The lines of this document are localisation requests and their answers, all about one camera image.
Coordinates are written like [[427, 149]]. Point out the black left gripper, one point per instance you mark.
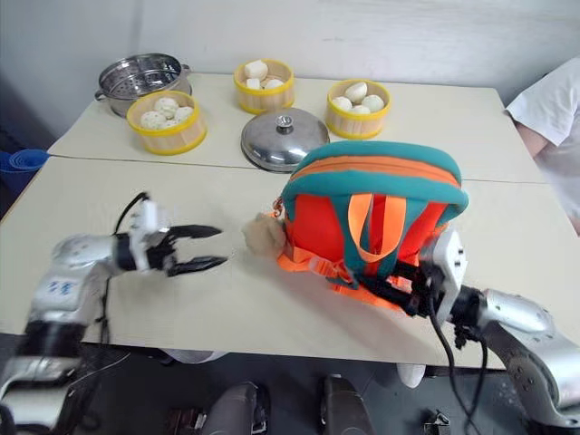
[[159, 254]]

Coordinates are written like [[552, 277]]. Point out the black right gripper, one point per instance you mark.
[[423, 290]]

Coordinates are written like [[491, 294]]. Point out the orange and teal backpack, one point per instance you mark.
[[371, 204]]

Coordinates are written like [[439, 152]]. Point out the person's bare forearm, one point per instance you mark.
[[534, 138]]

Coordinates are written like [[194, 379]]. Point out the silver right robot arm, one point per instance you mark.
[[521, 317]]

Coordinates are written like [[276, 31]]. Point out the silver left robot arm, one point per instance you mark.
[[68, 290]]

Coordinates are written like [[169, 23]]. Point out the beige fluffy pompom charm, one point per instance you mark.
[[265, 235]]

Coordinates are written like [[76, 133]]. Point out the white rounded shape under table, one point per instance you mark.
[[190, 355], [410, 374]]

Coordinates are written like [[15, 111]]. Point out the bamboo steamer with speckled buns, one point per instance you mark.
[[167, 133]]

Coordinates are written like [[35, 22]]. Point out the speckled white bun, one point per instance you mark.
[[151, 120], [184, 113], [166, 106], [170, 123]]

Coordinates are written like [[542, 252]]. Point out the dark rounded shape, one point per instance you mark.
[[346, 408], [235, 410]]

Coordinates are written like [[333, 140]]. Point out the stainless steel pot lid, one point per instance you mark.
[[283, 138]]

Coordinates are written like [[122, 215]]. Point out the bamboo steamer with square buns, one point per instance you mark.
[[265, 97]]

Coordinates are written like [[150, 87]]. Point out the bamboo steamer with round buns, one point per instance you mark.
[[358, 122]]

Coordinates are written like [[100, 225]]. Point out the round white bun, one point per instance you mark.
[[356, 91], [360, 110], [373, 103], [342, 103]]

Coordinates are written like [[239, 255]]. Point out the stainless steel steamer pot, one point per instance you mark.
[[136, 79]]

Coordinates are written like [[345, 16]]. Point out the blue rolled mat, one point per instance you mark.
[[22, 162]]

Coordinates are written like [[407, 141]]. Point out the person in white shirt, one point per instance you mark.
[[555, 109]]

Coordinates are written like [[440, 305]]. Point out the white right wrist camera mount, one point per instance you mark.
[[451, 263]]

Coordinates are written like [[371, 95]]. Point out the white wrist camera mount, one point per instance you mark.
[[451, 263], [146, 217]]

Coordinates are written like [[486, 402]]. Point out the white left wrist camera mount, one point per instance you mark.
[[146, 217]]

